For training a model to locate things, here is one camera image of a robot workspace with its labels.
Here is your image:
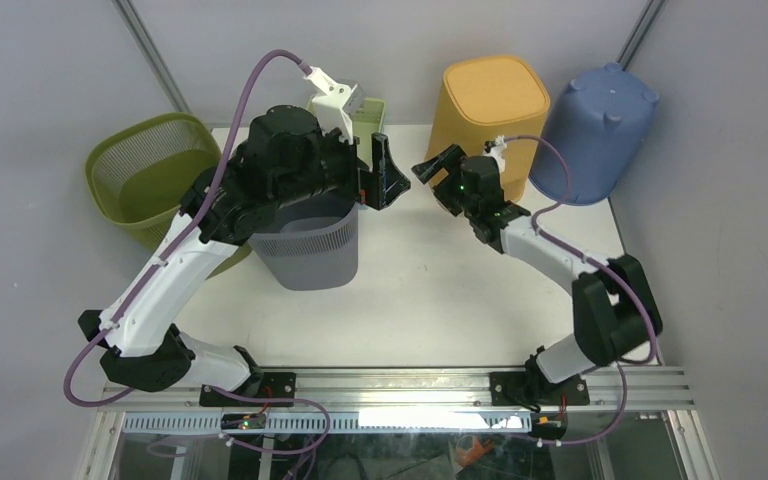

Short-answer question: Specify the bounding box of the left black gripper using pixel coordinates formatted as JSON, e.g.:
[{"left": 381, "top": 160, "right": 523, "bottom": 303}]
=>
[{"left": 274, "top": 117, "right": 411, "bottom": 210}]

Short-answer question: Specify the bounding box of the orange mesh basket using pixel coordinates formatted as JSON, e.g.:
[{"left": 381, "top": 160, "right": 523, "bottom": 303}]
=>
[{"left": 424, "top": 54, "right": 552, "bottom": 205}]

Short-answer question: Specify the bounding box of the grey mesh basket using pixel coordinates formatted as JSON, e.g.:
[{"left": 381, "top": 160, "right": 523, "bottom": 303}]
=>
[{"left": 249, "top": 194, "right": 359, "bottom": 291}]

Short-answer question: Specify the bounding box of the blue plastic bucket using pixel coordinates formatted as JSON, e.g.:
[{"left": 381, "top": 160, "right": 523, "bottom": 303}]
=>
[{"left": 529, "top": 62, "right": 660, "bottom": 205}]

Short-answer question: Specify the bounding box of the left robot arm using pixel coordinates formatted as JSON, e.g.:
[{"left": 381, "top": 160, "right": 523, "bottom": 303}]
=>
[{"left": 78, "top": 105, "right": 410, "bottom": 406}]

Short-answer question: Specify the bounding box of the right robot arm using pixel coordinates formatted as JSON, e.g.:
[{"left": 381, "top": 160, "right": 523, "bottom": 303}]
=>
[{"left": 412, "top": 137, "right": 663, "bottom": 411}]

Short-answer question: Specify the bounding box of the light green shallow crate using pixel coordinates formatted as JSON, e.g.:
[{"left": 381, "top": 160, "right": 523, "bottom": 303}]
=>
[{"left": 306, "top": 96, "right": 387, "bottom": 147}]

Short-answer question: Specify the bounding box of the olive green mesh basket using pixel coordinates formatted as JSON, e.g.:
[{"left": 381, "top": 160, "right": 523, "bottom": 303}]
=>
[{"left": 85, "top": 112, "right": 222, "bottom": 260}]

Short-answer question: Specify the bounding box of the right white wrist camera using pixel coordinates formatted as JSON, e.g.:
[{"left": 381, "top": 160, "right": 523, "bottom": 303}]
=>
[{"left": 482, "top": 135, "right": 507, "bottom": 173}]

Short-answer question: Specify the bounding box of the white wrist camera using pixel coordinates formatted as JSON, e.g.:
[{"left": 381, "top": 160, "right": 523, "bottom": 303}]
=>
[
  {"left": 305, "top": 66, "right": 366, "bottom": 145},
  {"left": 482, "top": 135, "right": 507, "bottom": 173}
]

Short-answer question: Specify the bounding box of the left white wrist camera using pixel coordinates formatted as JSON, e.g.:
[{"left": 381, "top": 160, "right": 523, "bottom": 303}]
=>
[{"left": 305, "top": 66, "right": 366, "bottom": 145}]

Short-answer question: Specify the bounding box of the white slotted cable duct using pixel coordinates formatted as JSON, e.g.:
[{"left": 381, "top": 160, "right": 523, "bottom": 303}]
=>
[{"left": 122, "top": 407, "right": 532, "bottom": 435}]

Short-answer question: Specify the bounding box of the aluminium mounting rail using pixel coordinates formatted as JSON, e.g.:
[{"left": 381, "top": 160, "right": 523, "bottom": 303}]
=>
[{"left": 107, "top": 366, "right": 696, "bottom": 413}]

